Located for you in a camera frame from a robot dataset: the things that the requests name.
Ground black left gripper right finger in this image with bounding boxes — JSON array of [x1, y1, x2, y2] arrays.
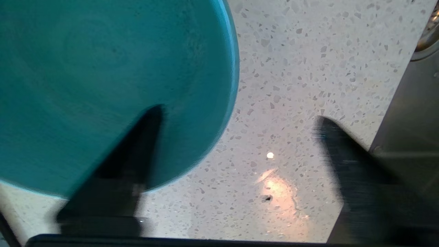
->
[[313, 116, 439, 245]]

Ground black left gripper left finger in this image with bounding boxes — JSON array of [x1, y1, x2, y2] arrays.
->
[[57, 105, 165, 237]]

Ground blue plastic bowl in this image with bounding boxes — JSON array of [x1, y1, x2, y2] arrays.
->
[[0, 0, 240, 199]]

